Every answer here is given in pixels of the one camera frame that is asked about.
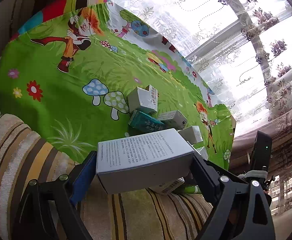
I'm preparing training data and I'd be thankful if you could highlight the white open-flap box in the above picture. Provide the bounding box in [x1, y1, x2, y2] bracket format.
[127, 85, 158, 115]

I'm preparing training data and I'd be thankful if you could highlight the white lace curtain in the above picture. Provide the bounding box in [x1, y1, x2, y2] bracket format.
[112, 0, 292, 135]

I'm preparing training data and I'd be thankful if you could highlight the large white text box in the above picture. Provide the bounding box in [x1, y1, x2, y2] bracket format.
[96, 128, 194, 194]

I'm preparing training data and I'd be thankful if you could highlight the white barcode medicine box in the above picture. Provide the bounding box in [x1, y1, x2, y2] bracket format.
[149, 177, 185, 196]

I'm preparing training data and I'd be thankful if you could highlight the white box behind large box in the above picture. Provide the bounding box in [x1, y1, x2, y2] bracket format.
[178, 126, 203, 145]

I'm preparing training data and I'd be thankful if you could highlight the teal toothpaste box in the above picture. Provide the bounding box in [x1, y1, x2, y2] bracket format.
[128, 110, 166, 133]

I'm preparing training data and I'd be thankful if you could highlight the green cartoon tablecloth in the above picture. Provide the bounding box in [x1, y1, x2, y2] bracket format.
[0, 3, 233, 168]

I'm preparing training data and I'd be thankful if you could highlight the pink floral drape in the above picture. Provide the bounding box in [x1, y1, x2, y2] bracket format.
[229, 100, 292, 181]

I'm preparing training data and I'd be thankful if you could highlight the striped beige sofa cushion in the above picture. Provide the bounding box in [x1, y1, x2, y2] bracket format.
[0, 114, 212, 239]

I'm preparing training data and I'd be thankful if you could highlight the small white grey box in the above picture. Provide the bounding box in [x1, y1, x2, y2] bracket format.
[157, 110, 188, 129]

